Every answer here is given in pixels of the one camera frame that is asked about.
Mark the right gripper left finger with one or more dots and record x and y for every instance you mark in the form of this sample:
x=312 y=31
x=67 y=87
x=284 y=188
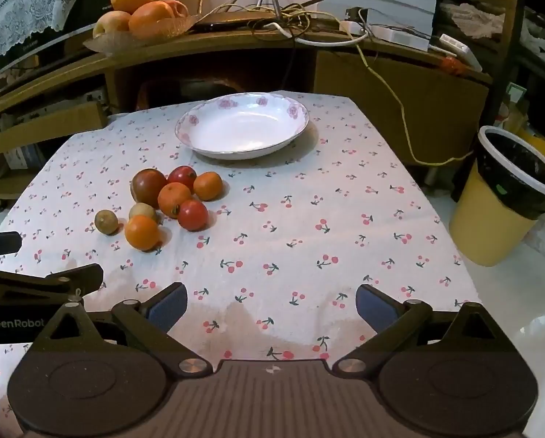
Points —
x=147 y=324

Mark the orange tangerine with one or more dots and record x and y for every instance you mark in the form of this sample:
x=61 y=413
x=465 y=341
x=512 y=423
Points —
x=208 y=186
x=142 y=233
x=171 y=198

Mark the white adapter box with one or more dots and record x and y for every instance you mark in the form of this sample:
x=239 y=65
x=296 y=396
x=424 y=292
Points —
x=461 y=50

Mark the red apple behind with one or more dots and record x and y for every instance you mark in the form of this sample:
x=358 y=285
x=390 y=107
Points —
x=179 y=9

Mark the glass fruit tray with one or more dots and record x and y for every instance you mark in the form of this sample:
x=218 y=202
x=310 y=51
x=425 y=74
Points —
x=163 y=31

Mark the small red tomato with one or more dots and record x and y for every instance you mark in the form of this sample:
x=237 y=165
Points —
x=192 y=215

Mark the pale apple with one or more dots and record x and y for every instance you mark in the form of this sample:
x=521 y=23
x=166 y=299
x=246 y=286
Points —
x=111 y=22

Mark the orange tangerine front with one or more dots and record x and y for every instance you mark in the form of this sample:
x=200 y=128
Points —
x=142 y=233

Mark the red tomato back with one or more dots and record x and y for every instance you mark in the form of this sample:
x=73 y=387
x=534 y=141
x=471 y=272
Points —
x=184 y=175

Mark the yellow trash bin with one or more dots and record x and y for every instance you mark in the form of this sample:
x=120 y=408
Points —
x=503 y=198

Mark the large dark red tomato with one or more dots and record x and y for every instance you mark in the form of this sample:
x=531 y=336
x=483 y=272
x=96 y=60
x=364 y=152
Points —
x=146 y=186

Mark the wooden tv cabinet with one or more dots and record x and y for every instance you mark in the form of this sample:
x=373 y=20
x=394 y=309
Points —
x=423 y=113

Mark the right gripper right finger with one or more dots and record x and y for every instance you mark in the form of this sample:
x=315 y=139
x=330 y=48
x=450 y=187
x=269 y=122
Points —
x=395 y=324

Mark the small orange object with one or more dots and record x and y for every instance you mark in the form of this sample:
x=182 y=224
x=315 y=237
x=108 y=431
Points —
x=453 y=66

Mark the white floral plate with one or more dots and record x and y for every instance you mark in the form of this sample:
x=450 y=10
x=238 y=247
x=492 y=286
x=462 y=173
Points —
x=242 y=126

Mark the large orange front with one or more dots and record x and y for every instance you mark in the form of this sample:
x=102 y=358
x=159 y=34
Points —
x=149 y=14

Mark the brown kiwi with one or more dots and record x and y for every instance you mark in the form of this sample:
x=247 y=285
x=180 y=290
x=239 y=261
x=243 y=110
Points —
x=143 y=209
x=106 y=222

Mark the white power strip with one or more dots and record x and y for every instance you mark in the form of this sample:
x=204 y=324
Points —
x=400 y=38

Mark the cherry print tablecloth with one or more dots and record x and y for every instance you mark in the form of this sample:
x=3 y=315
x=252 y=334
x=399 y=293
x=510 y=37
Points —
x=274 y=274

